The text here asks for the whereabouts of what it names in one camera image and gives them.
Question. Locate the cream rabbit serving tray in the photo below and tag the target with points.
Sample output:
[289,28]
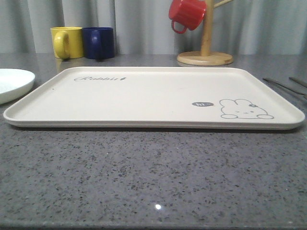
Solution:
[217,98]

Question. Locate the white round plate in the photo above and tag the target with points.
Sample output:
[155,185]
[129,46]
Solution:
[15,83]

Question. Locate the silver fork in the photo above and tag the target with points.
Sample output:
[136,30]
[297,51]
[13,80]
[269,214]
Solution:
[284,86]

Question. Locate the grey curtain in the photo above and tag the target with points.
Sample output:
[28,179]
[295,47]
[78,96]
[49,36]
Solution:
[143,26]

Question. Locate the red mug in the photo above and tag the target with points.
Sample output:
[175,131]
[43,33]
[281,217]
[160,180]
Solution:
[186,14]

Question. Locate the wooden mug tree stand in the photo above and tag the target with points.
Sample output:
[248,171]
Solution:
[205,57]

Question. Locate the dark blue mug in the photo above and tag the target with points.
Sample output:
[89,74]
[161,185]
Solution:
[98,42]

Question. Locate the yellow mug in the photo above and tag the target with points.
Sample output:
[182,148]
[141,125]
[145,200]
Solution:
[67,42]

